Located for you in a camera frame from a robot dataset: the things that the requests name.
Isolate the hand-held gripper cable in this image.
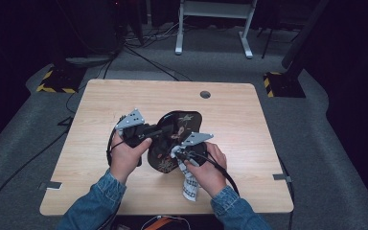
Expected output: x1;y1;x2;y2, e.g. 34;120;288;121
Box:
105;119;124;230
190;151;241;196

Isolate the bundle of floor cables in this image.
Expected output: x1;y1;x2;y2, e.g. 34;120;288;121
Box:
124;20;186;46

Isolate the white checked cloth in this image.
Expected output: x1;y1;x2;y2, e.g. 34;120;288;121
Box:
171;145;202;202

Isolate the person's right hand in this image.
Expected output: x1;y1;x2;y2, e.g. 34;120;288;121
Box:
183;142;228;199

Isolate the dark bulky equipment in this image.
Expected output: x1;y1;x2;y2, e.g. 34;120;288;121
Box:
56;0;124;60

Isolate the thin black cable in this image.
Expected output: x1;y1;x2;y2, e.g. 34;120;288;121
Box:
278;157;297;230

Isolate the grey flat stand base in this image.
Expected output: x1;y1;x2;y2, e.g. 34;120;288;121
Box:
64;55;114;68

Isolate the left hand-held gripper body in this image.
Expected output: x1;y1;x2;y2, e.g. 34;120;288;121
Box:
114;108;161;150

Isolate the black floral lacquer plate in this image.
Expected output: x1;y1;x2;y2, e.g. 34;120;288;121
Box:
147;109;204;174

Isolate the right hand-held gripper cable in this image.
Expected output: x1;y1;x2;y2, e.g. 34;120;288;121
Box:
190;151;241;196

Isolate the orange strap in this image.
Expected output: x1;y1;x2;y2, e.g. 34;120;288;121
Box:
145;217;173;230

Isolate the black tripod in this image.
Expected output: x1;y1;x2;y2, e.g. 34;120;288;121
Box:
261;27;301;60

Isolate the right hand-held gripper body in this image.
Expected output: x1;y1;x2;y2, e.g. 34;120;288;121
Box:
172;131;215;161

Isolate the grey tape piece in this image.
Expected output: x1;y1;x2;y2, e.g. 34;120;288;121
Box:
272;172;292;183
39;181;63;191

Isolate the long black floor cable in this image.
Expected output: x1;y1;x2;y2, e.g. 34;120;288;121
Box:
0;92;84;229

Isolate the black yellow striped stand base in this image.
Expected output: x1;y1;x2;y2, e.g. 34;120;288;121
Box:
263;71;307;99
35;65;87;95

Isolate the white metal desk frame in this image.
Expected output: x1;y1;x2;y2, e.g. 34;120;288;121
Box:
174;0;259;59

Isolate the person's left hand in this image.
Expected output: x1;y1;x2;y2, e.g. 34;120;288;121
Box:
109;132;153;185

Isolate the left hand-held gripper cable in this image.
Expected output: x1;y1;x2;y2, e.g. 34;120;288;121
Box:
105;119;124;230

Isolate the dark slanted pole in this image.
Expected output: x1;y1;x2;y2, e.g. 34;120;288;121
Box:
281;0;331;71

